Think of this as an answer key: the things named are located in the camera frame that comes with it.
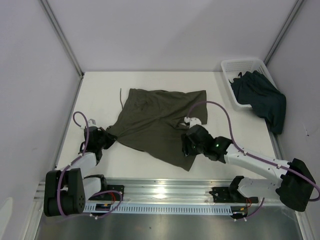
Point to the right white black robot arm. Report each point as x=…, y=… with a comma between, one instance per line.
x=290, y=182

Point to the dark teal shorts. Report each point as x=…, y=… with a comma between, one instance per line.
x=267, y=102

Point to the olive green shorts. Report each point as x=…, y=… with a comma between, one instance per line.
x=153, y=122

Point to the aluminium frame post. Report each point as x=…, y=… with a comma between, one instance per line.
x=46, y=7
x=288, y=23

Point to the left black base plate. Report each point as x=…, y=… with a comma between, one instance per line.
x=114, y=192

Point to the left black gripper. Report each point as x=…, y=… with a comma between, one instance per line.
x=111, y=138

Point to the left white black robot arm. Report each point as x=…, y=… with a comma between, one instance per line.
x=67, y=191

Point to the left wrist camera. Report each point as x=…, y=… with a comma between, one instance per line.
x=92, y=123

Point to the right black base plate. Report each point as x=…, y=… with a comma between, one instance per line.
x=222, y=194

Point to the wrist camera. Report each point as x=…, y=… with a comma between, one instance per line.
x=92, y=123
x=192, y=121

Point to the white perforated plastic basket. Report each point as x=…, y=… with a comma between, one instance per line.
x=232, y=68

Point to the aluminium mounting rail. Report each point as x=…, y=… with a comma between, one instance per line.
x=165, y=191

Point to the slotted grey cable duct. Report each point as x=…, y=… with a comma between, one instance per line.
x=179, y=209

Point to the left aluminium frame post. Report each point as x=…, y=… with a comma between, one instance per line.
x=46, y=7

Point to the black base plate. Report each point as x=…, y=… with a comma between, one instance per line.
x=222, y=194
x=114, y=192

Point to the right aluminium frame post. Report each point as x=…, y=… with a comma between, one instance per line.
x=288, y=23

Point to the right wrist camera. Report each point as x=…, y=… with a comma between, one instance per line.
x=192, y=121

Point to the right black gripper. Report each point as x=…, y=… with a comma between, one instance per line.
x=187, y=149

